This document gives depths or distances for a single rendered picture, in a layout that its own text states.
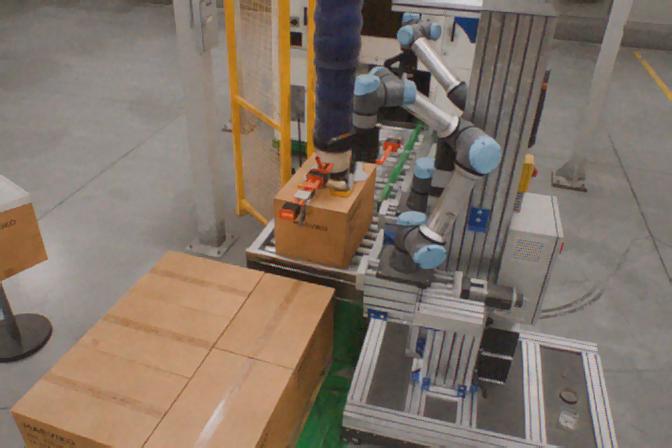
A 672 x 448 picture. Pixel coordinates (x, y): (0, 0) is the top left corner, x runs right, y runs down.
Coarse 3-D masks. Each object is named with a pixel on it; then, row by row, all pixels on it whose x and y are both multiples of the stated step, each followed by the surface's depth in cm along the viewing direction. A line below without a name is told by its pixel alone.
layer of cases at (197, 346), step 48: (144, 288) 285; (192, 288) 287; (240, 288) 288; (288, 288) 289; (96, 336) 255; (144, 336) 256; (192, 336) 257; (240, 336) 258; (288, 336) 259; (48, 384) 230; (96, 384) 231; (144, 384) 232; (192, 384) 233; (240, 384) 234; (288, 384) 238; (48, 432) 217; (96, 432) 211; (144, 432) 212; (192, 432) 213; (240, 432) 214; (288, 432) 254
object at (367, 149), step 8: (360, 128) 172; (368, 128) 172; (376, 128) 174; (360, 136) 175; (368, 136) 175; (376, 136) 174; (360, 144) 177; (368, 144) 176; (376, 144) 175; (352, 152) 177; (360, 152) 177; (368, 152) 175; (376, 152) 175; (360, 160) 179; (368, 160) 177
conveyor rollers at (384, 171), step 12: (384, 132) 471; (396, 132) 471; (408, 132) 471; (420, 132) 473; (396, 156) 432; (384, 168) 411; (408, 168) 414; (384, 180) 395; (396, 180) 394; (396, 192) 385; (372, 228) 342; (372, 240) 332; (360, 252) 320
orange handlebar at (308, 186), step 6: (390, 150) 310; (384, 156) 302; (324, 162) 293; (378, 162) 297; (330, 168) 289; (318, 180) 276; (306, 186) 269; (312, 186) 269; (294, 198) 260; (288, 216) 247
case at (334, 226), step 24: (288, 192) 293; (360, 192) 298; (312, 216) 285; (336, 216) 281; (360, 216) 310; (288, 240) 299; (312, 240) 293; (336, 240) 288; (360, 240) 324; (336, 264) 296
